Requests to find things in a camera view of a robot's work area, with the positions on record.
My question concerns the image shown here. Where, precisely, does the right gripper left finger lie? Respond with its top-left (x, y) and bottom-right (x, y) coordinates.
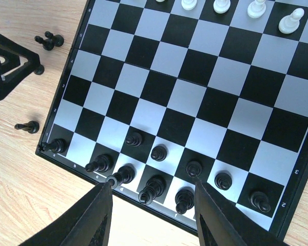
top-left (22, 182), bottom-right (113, 246)

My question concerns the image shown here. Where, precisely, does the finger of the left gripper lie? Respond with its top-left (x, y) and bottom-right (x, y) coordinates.
top-left (0, 34), bottom-right (41, 100)

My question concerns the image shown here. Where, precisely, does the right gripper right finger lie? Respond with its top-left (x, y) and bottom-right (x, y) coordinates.
top-left (195, 181), bottom-right (287, 245)

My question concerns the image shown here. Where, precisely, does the black pawn board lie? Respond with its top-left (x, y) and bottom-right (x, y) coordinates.
top-left (150, 145), bottom-right (167, 161)
top-left (250, 191), bottom-right (271, 213)
top-left (215, 172), bottom-right (232, 191)
top-left (186, 160), bottom-right (202, 177)

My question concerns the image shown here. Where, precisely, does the black bishop chess piece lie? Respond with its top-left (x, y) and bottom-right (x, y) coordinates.
top-left (175, 188), bottom-right (194, 215)

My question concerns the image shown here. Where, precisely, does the black queen chess piece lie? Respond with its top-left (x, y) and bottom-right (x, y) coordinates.
top-left (106, 165), bottom-right (136, 189)

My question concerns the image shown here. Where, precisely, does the black king chess piece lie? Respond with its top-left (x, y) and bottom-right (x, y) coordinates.
top-left (138, 175), bottom-right (166, 206)

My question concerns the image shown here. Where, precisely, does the black rook corner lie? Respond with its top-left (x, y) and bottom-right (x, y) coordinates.
top-left (39, 138), bottom-right (67, 153)

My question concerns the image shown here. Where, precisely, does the black pawn left pair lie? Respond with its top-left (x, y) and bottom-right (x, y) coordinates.
top-left (43, 31), bottom-right (64, 51)

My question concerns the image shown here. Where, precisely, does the black and grey chessboard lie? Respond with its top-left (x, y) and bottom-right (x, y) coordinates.
top-left (36, 1), bottom-right (308, 239)

